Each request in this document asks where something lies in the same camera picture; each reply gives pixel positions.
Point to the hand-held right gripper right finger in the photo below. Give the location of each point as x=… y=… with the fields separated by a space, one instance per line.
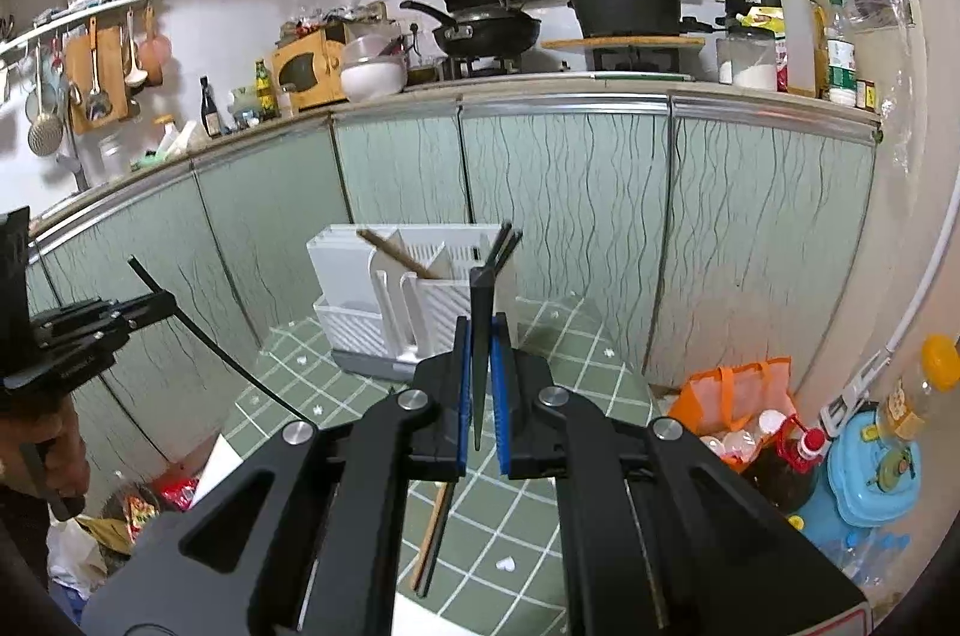
x=501 y=396

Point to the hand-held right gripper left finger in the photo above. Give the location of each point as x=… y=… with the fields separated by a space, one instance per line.
x=463 y=381

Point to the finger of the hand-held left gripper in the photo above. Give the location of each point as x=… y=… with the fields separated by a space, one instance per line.
x=105 y=317
x=67 y=362

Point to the black chopstick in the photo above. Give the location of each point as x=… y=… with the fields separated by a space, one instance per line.
x=508 y=247
x=217 y=347
x=498 y=246
x=436 y=542
x=481 y=351

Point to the white plastic utensil holder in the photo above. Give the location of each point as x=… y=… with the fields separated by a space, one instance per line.
x=345 y=291

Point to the person's left hand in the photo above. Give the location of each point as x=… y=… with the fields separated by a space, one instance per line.
x=45 y=448

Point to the green checked tablecloth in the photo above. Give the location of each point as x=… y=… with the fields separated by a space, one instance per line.
x=585 y=366

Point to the metal strainer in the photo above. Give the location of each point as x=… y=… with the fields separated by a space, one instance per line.
x=45 y=130

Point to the red snack packets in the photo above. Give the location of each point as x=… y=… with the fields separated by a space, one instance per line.
x=161 y=493

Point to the metal slotted spatula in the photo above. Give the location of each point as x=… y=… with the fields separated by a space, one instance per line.
x=96 y=100

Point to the wooden cutting board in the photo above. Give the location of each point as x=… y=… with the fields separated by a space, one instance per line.
x=79 y=81

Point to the dark sauce bottle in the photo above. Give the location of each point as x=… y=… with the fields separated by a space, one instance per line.
x=211 y=115

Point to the metal ladle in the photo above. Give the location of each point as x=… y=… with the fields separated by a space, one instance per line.
x=135 y=73

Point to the orange bag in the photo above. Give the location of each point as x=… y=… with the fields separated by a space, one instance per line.
x=739 y=396

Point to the green glass bottle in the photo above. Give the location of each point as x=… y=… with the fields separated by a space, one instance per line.
x=265 y=92

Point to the red cap oil bottle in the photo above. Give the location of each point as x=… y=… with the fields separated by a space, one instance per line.
x=780 y=471

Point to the green kitchen cabinet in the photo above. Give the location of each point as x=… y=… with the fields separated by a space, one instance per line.
x=750 y=231

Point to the yellow toaster oven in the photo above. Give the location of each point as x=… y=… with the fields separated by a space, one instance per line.
x=304 y=73

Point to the white ceramic bowl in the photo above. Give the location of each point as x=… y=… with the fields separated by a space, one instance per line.
x=371 y=79

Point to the black frying pan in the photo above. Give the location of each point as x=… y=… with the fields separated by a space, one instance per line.
x=487 y=32

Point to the white plastic clamp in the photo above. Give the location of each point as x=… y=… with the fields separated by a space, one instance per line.
x=851 y=392

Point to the gas stove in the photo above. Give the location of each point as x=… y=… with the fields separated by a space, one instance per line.
x=630 y=62

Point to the blue plastic container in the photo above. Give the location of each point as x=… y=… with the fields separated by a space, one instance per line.
x=862 y=478

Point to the round wooden board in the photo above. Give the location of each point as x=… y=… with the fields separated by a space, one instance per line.
x=622 y=43

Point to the black cast iron pot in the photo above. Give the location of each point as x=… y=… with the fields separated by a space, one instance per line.
x=626 y=10

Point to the yellow lid plastic jar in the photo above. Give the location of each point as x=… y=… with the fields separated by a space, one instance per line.
x=911 y=392

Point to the clear jar black lid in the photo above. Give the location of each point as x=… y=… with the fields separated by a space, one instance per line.
x=746 y=62

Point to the white pipe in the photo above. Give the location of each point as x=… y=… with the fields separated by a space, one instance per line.
x=926 y=283

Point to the translucent white plastic bottle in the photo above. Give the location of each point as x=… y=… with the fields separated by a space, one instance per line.
x=801 y=51

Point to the green label clear bottle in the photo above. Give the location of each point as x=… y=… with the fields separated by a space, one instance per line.
x=841 y=66

